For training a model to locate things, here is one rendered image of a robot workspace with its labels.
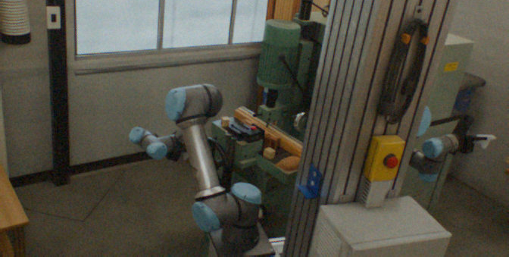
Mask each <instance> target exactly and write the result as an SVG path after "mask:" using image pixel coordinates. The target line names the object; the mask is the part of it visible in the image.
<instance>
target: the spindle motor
mask: <svg viewBox="0 0 509 257"><path fill-rule="evenodd" d="M300 36H301V25H300V24H297V23H295V22H292V21H289V20H280V19H270V20H267V21H266V23H265V25H264V35H263V42H262V47H261V58H260V64H259V69H258V79H257V80H256V82H258V83H259V84H260V85H261V86H264V87H267V88H269V89H288V88H290V87H291V85H292V76H291V74H290V73H289V70H288V69H287V67H286V66H285V64H284V63H283V61H281V60H279V59H278V55H279V54H282V53H283V54H284V55H285V56H286V62H287V63H288V65H289V66H290V68H291V70H292V72H293V71H294V67H295V59H296V54H297V49H298V41H299V40H300Z"/></svg>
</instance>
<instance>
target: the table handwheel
mask: <svg viewBox="0 0 509 257"><path fill-rule="evenodd" d="M208 143H210V144H211V145H212V149H211V154H212V158H215V150H216V149H217V150H218V152H219V153H220V155H221V157H222V159H220V160H216V159H214V164H215V167H216V170H217V171H218V168H221V167H223V165H224V168H225V180H224V183H223V181H222V180H221V179H220V176H219V174H218V173H217V176H218V178H219V181H220V186H221V187H223V188H224V189H225V190H227V189H228V187H229V184H230V177H231V171H230V162H229V159H228V157H227V155H226V152H225V150H224V149H223V147H222V145H221V144H219V142H218V141H216V140H215V139H214V138H211V137H208Z"/></svg>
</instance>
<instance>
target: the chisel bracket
mask: <svg viewBox="0 0 509 257"><path fill-rule="evenodd" d="M282 111H286V106H285V105H283V104H282V103H280V102H276V104H275V107H274V108H268V107H267V106H266V105H260V106H259V109H258V114H261V113H262V114H263V115H258V119H260V120H261V121H263V122H264V123H269V122H272V121H278V120H282V119H283V115H282V114H281V113H282Z"/></svg>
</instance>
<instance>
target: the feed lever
mask: <svg viewBox="0 0 509 257"><path fill-rule="evenodd" d="M278 59H279V60H281V61H283V63H284V64H285V66H286V67H287V69H288V70H289V73H290V74H291V76H292V78H293V80H294V81H295V83H296V85H297V86H298V88H299V89H300V91H302V93H303V96H304V97H305V100H304V102H303V106H304V107H305V108H307V109H309V110H310V107H311V100H312V98H311V97H307V95H306V93H305V91H304V90H303V88H302V86H300V84H299V82H298V81H297V79H296V78H295V75H294V74H293V72H292V70H291V68H290V66H289V65H288V63H287V62H286V56H285V55H284V54H283V53H282V54H279V55H278Z"/></svg>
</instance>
